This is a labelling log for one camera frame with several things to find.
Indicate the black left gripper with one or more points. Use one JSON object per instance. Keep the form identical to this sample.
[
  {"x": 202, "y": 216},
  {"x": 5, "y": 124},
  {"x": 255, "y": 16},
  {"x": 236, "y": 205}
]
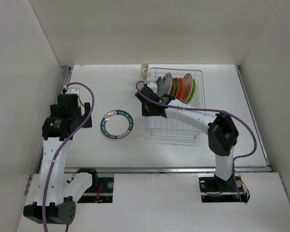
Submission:
[{"x": 83, "y": 118}]

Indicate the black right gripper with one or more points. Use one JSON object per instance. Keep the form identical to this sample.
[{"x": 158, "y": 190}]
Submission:
[{"x": 145, "y": 112}]

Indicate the white plate green rim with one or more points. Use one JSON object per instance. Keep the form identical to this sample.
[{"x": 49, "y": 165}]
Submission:
[{"x": 116, "y": 124}]

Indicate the dark teal patterned plate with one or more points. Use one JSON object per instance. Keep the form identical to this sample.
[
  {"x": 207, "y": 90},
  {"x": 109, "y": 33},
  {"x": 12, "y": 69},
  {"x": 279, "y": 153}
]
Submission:
[{"x": 159, "y": 83}]

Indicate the orange translucent plate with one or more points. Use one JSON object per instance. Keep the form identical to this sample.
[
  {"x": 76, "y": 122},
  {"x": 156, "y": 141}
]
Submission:
[{"x": 180, "y": 87}]

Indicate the amber patterned plate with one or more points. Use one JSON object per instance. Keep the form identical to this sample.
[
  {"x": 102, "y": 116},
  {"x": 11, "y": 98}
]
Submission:
[{"x": 174, "y": 88}]

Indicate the lime green plate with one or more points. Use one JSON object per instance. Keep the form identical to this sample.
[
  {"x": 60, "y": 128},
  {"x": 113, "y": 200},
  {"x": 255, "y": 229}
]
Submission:
[{"x": 192, "y": 93}]

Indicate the white plate orange sunburst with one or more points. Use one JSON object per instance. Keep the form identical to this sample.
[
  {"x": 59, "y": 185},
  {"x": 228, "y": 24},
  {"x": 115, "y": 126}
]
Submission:
[{"x": 187, "y": 87}]

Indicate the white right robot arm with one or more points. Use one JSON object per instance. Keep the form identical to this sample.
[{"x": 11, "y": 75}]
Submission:
[{"x": 220, "y": 129}]

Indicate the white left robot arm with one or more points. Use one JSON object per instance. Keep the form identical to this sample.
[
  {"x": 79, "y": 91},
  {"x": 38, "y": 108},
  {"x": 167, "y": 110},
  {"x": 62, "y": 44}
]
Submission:
[{"x": 55, "y": 199}]

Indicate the white cutlery holder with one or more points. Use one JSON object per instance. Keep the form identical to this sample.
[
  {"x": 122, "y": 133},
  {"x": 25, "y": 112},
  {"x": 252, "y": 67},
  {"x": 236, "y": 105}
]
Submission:
[{"x": 144, "y": 70}]

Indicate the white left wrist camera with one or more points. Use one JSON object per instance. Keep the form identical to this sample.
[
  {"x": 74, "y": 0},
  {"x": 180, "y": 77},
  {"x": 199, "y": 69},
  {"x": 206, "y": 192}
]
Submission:
[{"x": 71, "y": 90}]

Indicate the white wire dish rack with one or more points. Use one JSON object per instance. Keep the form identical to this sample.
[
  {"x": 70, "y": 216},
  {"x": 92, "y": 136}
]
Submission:
[{"x": 160, "y": 126}]

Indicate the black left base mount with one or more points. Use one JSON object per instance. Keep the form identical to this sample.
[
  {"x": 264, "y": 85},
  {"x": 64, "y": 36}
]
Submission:
[{"x": 101, "y": 191}]

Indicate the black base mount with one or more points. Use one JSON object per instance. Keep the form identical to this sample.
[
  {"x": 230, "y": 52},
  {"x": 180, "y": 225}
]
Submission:
[
  {"x": 101, "y": 191},
  {"x": 214, "y": 190}
]

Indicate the aluminium front rail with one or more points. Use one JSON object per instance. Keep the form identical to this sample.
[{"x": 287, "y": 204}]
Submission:
[{"x": 130, "y": 170}]

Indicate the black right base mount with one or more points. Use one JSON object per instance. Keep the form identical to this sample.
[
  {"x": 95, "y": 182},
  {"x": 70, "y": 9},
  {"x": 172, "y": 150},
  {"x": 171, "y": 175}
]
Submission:
[{"x": 214, "y": 190}]

